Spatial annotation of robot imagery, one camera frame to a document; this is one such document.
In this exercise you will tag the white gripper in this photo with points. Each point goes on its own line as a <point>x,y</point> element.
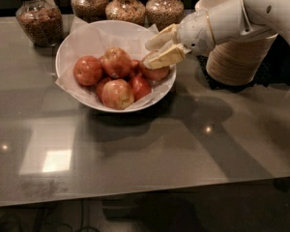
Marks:
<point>193,34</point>

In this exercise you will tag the red-green apple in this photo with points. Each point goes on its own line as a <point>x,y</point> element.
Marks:
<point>156,75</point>

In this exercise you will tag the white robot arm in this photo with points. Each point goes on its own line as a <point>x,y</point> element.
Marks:
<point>217,22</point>

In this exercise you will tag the small red apple centre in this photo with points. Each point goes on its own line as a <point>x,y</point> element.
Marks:
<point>134,67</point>

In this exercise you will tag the red apple front right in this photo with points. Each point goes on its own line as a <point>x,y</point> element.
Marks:
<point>140,87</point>

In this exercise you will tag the red-yellow apple top centre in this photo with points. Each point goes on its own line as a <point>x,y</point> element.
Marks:
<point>116,62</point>

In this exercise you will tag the red-yellow apple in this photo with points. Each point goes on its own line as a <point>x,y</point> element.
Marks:
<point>116,62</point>
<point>117,94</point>

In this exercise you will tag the red-yellow apple front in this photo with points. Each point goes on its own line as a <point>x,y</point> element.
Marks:
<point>117,94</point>

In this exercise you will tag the red apple lower centre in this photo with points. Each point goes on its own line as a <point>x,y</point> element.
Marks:
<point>100,86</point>

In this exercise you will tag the white bowl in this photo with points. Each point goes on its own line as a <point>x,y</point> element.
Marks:
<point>71,45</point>

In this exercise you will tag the red apple far left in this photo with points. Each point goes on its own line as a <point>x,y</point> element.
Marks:
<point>88,70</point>

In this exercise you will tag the glass jar pale grains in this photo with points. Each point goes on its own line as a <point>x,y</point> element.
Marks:
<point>163,13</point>

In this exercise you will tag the glass jar mixed cereal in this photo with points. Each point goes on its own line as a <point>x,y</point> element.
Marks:
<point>126,10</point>

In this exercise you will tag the white paper liner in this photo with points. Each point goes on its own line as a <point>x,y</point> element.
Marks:
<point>93,39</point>

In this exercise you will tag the glass jar dark granola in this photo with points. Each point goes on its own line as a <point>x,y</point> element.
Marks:
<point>89,10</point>

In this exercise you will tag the black mat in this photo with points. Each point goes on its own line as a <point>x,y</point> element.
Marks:
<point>274,69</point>

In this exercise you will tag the glass jar brown cereal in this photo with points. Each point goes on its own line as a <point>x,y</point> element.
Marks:
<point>41,21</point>

